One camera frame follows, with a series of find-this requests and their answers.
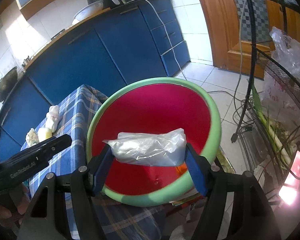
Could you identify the blue kitchen cabinet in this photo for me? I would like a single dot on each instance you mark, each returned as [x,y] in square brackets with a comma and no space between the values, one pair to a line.
[135,41]

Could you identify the black wire rack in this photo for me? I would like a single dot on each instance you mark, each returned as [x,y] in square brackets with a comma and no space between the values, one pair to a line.
[279,92]

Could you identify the green onions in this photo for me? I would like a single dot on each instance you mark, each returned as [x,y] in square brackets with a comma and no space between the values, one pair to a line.
[282,145]

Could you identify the white bowl on counter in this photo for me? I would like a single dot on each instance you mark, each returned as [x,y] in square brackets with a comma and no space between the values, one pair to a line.
[87,11]

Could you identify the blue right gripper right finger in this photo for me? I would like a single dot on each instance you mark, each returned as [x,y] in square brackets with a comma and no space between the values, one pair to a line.
[197,175]

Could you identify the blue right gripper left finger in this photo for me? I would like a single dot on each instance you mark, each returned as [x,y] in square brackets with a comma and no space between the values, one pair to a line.
[102,165]

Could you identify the person's left hand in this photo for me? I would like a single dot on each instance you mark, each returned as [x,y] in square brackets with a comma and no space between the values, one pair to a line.
[10,211]

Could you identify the blue plaid tablecloth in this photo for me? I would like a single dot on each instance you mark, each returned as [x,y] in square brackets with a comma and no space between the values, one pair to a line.
[118,221]

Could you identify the dark metal wok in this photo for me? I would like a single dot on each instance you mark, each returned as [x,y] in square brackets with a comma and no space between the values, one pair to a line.
[7,83]

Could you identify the yellow white sponge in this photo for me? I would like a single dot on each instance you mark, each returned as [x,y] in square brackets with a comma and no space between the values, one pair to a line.
[44,133]

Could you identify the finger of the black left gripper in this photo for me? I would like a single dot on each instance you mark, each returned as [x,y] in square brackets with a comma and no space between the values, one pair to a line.
[57,142]

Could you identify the white tissue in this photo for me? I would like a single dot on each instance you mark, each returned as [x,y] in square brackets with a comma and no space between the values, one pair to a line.
[52,118]

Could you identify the clear plastic bag on rack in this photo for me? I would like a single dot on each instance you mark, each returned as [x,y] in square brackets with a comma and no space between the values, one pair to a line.
[287,51]

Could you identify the crumpled white paper ball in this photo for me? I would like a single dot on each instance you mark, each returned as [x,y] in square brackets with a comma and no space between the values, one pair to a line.
[32,137]

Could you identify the wooden door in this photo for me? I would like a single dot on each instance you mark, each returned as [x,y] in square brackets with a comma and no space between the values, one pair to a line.
[229,29]

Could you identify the clear plastic bag trash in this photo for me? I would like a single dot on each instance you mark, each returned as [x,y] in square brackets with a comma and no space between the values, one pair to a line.
[165,150]

